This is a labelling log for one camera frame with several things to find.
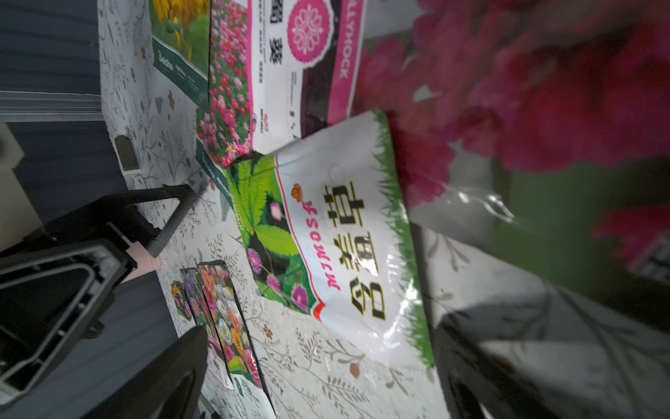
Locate yellow sunflower seed packet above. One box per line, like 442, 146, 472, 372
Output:
148, 0, 211, 109

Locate green mimosa seed packet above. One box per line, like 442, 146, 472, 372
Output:
223, 110, 434, 368

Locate chrysanthemum seed packet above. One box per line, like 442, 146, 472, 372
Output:
170, 268, 234, 390

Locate pink pen cup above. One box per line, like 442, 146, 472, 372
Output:
122, 237, 162, 283

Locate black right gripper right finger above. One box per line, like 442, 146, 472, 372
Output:
433, 314, 558, 418

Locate pink hollyhock seed packet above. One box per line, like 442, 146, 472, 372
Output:
251, 1, 669, 331

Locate mixed ranunculus seed packet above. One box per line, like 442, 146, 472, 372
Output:
197, 261, 276, 418

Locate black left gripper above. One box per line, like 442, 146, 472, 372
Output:
1, 184, 197, 405

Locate pink field flowers seed packet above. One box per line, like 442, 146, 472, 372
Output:
195, 0, 253, 205

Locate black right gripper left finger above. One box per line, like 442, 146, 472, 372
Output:
84, 326, 209, 418

